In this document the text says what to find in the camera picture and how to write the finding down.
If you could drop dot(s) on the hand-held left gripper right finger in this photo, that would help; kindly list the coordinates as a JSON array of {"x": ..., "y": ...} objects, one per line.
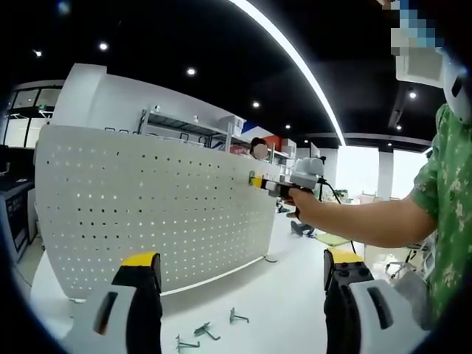
[{"x": 368, "y": 321}]

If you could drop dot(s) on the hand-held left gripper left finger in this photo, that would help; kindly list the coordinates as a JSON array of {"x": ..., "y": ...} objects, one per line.
[{"x": 110, "y": 321}]

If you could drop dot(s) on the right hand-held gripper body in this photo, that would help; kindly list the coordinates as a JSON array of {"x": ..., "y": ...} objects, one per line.
[{"x": 304, "y": 177}]

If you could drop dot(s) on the grey metal hook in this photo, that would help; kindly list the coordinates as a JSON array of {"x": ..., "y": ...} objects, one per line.
[
  {"x": 179, "y": 342},
  {"x": 233, "y": 316}
]

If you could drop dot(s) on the white perforated mounting plate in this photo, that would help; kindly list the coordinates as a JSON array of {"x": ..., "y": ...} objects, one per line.
[{"x": 147, "y": 144}]

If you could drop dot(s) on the person's right hand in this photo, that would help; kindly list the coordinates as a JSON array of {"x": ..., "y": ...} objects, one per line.
[{"x": 311, "y": 206}]

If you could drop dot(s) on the potted green plant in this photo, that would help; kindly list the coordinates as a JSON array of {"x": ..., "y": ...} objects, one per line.
[{"x": 341, "y": 191}]

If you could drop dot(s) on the grey curved plastic stand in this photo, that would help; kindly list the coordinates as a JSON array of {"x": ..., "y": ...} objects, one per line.
[{"x": 298, "y": 228}]

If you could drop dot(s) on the white mesh office chair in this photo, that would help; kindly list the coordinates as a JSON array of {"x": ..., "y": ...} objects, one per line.
[{"x": 414, "y": 295}]

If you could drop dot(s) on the white wheeled chair base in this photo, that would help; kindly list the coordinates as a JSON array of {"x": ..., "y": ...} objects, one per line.
[{"x": 400, "y": 265}]

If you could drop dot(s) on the light green mat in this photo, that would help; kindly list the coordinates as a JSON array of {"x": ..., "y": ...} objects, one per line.
[{"x": 332, "y": 239}]

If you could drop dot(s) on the white storage box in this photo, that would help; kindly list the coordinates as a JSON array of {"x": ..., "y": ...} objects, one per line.
[{"x": 234, "y": 125}]

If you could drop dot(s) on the long ceiling light strip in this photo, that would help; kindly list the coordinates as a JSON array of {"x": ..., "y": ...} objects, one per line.
[{"x": 299, "y": 60}]

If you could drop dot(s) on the short ceiling light strip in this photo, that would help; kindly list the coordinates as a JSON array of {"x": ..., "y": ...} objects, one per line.
[{"x": 429, "y": 152}]

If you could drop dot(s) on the person in green shirt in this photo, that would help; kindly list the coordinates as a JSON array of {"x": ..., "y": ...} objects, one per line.
[{"x": 450, "y": 206}]

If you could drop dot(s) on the round ceiling downlights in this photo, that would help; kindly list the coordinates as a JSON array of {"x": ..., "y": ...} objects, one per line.
[{"x": 190, "y": 71}]

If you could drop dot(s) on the dark office desk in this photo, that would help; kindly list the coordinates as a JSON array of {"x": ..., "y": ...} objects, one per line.
[{"x": 16, "y": 214}]

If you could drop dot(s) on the ceiling air conditioner cassette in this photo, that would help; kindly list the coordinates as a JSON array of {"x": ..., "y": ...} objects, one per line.
[{"x": 420, "y": 70}]

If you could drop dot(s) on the white worn device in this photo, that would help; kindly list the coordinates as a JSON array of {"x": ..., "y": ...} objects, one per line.
[{"x": 459, "y": 96}]

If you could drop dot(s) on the glass partition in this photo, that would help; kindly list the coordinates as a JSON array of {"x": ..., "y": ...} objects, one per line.
[{"x": 22, "y": 125}]

